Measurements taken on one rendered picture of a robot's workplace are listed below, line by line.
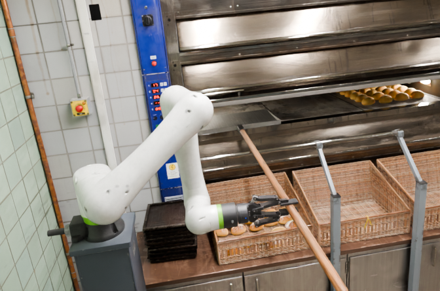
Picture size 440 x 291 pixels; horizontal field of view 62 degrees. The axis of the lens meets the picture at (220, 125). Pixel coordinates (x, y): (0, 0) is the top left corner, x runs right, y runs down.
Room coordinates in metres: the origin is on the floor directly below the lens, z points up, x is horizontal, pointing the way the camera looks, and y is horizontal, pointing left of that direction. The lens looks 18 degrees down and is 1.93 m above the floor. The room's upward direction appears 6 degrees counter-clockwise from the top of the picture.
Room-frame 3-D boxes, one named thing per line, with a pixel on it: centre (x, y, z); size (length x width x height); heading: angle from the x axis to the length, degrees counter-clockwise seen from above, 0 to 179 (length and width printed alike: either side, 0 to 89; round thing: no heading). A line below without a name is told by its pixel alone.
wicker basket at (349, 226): (2.04, -0.74, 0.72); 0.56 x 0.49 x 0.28; 95
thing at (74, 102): (2.10, 0.79, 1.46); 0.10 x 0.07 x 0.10; 96
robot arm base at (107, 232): (1.17, 0.51, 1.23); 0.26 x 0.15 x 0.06; 96
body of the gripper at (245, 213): (1.24, -0.08, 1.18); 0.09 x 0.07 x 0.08; 96
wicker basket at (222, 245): (1.98, -0.16, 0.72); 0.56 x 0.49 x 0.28; 98
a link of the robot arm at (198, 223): (1.23, 0.10, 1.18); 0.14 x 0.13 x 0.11; 96
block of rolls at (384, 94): (2.81, -1.23, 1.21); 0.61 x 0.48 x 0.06; 6
